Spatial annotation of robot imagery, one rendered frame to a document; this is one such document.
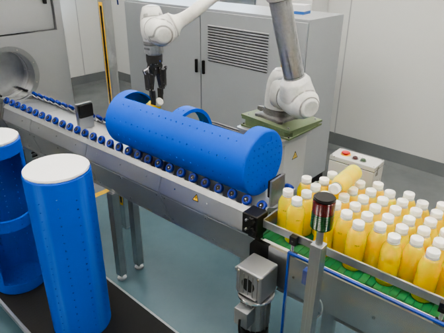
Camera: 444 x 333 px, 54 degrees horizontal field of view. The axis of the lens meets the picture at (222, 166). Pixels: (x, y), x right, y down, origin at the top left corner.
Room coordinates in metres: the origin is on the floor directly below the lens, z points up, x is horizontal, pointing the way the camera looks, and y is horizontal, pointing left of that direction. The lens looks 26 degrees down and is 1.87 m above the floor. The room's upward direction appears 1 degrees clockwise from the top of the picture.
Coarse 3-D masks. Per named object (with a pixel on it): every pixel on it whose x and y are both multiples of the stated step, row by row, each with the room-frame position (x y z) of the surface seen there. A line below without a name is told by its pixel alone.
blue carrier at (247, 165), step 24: (120, 96) 2.11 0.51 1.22; (144, 96) 2.25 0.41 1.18; (120, 120) 2.00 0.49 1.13; (144, 120) 1.92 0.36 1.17; (168, 120) 1.84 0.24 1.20; (192, 120) 1.79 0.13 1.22; (144, 144) 1.90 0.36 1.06; (168, 144) 1.78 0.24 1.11; (192, 144) 1.70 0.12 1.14; (216, 144) 1.64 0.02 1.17; (240, 144) 1.58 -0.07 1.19; (264, 144) 1.63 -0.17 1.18; (192, 168) 1.72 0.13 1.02; (216, 168) 1.61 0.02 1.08; (240, 168) 1.53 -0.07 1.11; (264, 168) 1.63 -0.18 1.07
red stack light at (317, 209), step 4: (316, 204) 1.05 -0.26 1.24; (320, 204) 1.04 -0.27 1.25; (332, 204) 1.04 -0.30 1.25; (312, 208) 1.07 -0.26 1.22; (316, 208) 1.04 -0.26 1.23; (320, 208) 1.04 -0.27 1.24; (324, 208) 1.03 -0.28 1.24; (328, 208) 1.03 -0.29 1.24; (332, 208) 1.04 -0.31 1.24; (316, 212) 1.04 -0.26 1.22; (320, 212) 1.04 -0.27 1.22; (324, 212) 1.03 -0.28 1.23; (328, 212) 1.03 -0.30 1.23; (332, 212) 1.04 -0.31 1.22; (320, 216) 1.04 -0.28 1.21; (324, 216) 1.03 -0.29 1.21; (328, 216) 1.03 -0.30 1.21
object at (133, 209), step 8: (128, 200) 2.30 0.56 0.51; (128, 208) 2.31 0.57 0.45; (136, 208) 2.30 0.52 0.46; (136, 216) 2.29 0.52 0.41; (136, 224) 2.29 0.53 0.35; (136, 232) 2.28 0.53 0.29; (136, 240) 2.28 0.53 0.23; (136, 248) 2.28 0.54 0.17; (136, 256) 2.28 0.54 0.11; (136, 264) 2.29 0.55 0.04
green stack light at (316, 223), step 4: (312, 212) 1.06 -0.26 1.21; (312, 216) 1.06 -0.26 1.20; (316, 216) 1.04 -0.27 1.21; (332, 216) 1.04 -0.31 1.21; (312, 220) 1.06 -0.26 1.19; (316, 220) 1.04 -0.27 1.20; (320, 220) 1.04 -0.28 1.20; (324, 220) 1.03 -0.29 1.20; (328, 220) 1.04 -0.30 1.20; (332, 220) 1.05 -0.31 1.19; (312, 224) 1.05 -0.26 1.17; (316, 224) 1.04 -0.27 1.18; (320, 224) 1.04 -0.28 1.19; (324, 224) 1.03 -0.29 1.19; (328, 224) 1.04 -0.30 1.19; (332, 224) 1.05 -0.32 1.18; (312, 228) 1.05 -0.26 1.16; (316, 228) 1.04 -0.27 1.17; (320, 228) 1.03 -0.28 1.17; (324, 228) 1.03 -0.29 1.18; (328, 228) 1.04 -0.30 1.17; (320, 232) 1.03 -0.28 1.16; (324, 232) 1.03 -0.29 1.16
